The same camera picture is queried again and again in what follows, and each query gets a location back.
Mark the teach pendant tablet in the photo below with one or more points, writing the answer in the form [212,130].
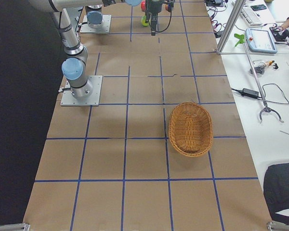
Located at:
[260,41]

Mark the aluminium frame post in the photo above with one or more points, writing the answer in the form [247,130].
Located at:
[229,25]

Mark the green apple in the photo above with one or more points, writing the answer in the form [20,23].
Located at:
[145,21]

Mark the wicker basket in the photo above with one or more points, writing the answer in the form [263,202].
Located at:
[191,129]

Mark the black chair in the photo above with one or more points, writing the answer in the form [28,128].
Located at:
[276,191]

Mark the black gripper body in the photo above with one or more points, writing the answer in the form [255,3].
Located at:
[153,9]

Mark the white keyboard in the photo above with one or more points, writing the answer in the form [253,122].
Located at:
[250,17]

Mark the black power adapter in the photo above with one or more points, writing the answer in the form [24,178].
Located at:
[250,93]

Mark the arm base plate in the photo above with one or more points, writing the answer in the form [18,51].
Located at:
[88,95]
[102,28]

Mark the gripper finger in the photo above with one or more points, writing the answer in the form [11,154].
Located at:
[153,25]

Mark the reacher grabber tool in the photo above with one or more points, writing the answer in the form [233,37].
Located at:
[266,109]

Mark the black smartphone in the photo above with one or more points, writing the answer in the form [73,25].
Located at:
[258,7]

